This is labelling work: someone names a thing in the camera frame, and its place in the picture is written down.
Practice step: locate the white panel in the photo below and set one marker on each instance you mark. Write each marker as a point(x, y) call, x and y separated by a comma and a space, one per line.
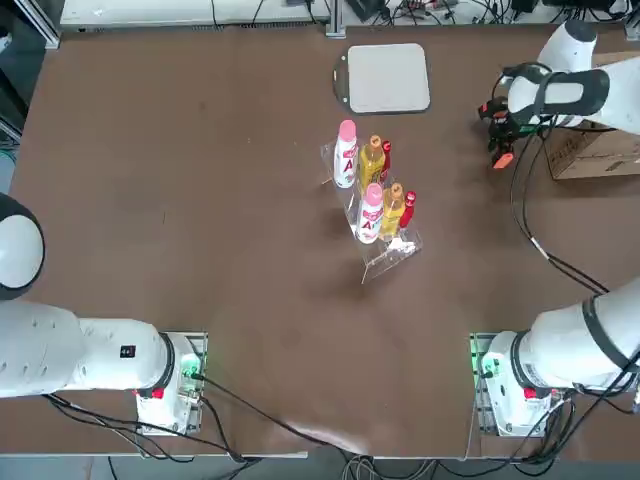
point(175, 12)

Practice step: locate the white bottle pink cap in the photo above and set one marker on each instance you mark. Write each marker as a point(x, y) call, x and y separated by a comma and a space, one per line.
point(346, 160)
point(369, 220)

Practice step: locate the clear acrylic stepped shelf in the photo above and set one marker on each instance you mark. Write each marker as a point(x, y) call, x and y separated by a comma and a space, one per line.
point(390, 260)

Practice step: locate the yellow drink bottle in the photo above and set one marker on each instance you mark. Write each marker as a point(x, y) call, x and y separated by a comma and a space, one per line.
point(371, 162)
point(392, 212)

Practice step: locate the brown cardboard box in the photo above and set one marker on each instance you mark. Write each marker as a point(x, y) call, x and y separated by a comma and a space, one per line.
point(600, 157)

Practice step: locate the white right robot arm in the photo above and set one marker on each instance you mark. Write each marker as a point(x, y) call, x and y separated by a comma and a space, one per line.
point(565, 350)

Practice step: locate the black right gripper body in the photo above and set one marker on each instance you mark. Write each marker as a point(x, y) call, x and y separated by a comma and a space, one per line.
point(504, 131)

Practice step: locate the red cola bottle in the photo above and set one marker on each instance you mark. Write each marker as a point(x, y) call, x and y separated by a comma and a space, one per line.
point(407, 210)
point(386, 155)

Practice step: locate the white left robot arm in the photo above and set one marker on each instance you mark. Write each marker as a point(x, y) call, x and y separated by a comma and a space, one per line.
point(100, 355)

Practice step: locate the aluminium frame rail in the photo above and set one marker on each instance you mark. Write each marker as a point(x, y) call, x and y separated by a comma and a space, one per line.
point(37, 25)

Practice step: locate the aluminium frame post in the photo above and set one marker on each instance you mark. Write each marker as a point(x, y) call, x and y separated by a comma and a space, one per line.
point(336, 20)

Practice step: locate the black power adapter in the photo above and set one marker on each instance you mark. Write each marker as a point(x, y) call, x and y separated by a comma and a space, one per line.
point(367, 7)

